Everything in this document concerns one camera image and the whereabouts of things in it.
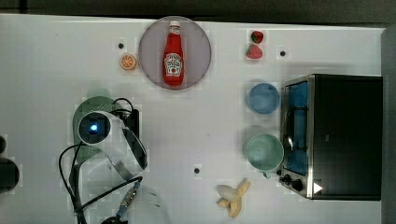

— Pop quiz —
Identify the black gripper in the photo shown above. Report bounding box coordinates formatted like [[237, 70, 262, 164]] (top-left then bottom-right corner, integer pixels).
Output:
[[117, 109, 140, 137]]

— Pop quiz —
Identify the green strainer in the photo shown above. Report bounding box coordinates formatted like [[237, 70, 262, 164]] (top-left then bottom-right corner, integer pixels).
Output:
[[72, 90, 122, 163]]

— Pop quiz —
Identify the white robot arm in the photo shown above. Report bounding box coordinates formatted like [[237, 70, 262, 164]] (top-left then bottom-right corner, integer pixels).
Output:
[[69, 111, 171, 224]]

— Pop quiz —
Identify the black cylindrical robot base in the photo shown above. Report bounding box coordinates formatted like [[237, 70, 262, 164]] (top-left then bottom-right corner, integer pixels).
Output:
[[0, 134, 21, 194]]

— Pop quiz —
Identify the orange slice toy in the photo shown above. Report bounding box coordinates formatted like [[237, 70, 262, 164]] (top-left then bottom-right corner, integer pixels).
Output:
[[120, 54, 137, 70]]

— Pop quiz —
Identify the red ketchup bottle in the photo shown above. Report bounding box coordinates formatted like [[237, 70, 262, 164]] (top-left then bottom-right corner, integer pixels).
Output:
[[163, 21, 185, 87]]

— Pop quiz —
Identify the grey round plate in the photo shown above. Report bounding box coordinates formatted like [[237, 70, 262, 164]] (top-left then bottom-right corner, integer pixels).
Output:
[[138, 16, 211, 90]]

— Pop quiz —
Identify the peeled banana toy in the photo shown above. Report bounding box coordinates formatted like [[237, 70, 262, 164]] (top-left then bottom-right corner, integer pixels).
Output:
[[217, 181, 250, 218]]

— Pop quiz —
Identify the blue bowl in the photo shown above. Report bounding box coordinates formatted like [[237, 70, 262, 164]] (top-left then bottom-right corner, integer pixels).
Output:
[[247, 83, 280, 115]]

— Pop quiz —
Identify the green mug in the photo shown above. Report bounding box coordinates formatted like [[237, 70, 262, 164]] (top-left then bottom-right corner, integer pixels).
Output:
[[243, 133, 284, 179]]

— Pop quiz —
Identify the pink strawberry half toy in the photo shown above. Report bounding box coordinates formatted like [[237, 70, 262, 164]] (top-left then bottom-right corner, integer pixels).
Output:
[[246, 44, 263, 60]]

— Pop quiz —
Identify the red strawberry toy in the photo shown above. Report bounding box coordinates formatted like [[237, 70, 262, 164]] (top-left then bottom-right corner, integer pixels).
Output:
[[250, 31, 264, 44]]

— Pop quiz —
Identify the black toaster oven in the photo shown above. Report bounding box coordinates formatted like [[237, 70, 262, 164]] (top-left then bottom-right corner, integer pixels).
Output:
[[277, 74, 383, 201]]

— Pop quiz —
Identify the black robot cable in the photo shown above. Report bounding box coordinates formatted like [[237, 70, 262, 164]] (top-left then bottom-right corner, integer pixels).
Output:
[[58, 97, 144, 224]]

